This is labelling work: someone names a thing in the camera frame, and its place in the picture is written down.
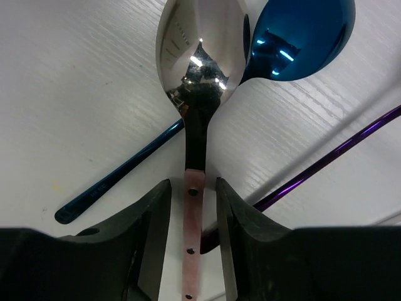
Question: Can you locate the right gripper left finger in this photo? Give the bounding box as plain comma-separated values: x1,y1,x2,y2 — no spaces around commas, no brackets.
1,179,172,300

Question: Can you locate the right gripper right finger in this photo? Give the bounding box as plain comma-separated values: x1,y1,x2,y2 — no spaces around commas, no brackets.
216,178,400,300

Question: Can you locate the purple metallic spoon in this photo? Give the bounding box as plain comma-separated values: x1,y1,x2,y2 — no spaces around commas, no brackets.
200,105,401,255

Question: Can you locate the blue metallic spoon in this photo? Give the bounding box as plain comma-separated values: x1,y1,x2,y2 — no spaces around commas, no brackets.
55,0,356,224

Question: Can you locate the silver spoon pink handle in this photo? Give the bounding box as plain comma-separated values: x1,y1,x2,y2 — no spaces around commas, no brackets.
156,1,250,300

